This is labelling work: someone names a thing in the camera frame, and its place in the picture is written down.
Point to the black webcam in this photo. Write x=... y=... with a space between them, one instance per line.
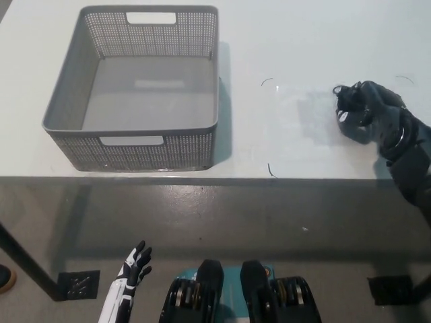
x=347 y=97

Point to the right black robot body block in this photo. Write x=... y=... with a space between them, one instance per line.
x=266 y=299

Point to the black metal table leg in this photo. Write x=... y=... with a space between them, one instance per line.
x=27 y=262
x=423 y=284

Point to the dark shoe tan sole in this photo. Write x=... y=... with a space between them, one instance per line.
x=6 y=277

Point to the grey perforated plastic basket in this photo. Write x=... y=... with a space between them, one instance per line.
x=134 y=153

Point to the black robot body block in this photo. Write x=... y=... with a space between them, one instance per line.
x=202 y=299
x=266 y=299

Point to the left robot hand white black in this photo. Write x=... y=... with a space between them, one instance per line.
x=126 y=286

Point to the left black robot body block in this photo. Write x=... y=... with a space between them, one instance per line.
x=202 y=299

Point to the right robot hand black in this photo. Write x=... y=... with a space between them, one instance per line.
x=384 y=117

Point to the black table foot plate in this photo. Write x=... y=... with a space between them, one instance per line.
x=79 y=285
x=389 y=290

